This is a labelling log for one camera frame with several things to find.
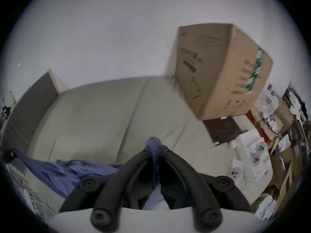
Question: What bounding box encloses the bed with beige sheet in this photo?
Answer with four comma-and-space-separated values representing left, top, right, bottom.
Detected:
25, 76, 273, 218

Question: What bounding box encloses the grey padded headboard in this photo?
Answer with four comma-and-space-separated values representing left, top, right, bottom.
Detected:
0, 69, 61, 155

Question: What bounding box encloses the blue shirt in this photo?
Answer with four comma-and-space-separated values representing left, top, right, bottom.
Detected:
11, 137, 170, 211

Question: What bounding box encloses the dark brown flat box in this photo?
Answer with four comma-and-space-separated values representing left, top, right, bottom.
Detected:
203, 117, 244, 146

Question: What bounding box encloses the large brown cardboard carton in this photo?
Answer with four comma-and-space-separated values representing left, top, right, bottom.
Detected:
175, 23, 274, 121

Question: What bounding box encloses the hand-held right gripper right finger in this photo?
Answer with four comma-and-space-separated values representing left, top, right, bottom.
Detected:
159, 146, 252, 227

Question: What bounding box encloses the white foam packing tray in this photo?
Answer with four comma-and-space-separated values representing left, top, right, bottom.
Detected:
228, 128, 273, 183

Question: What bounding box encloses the pile of cartons and packaging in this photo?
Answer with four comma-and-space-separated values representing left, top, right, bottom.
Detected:
250, 82, 311, 221

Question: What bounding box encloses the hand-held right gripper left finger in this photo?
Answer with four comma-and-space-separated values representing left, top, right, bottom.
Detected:
59, 151, 156, 227

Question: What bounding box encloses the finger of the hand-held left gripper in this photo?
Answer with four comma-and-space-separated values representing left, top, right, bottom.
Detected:
1, 150, 15, 164

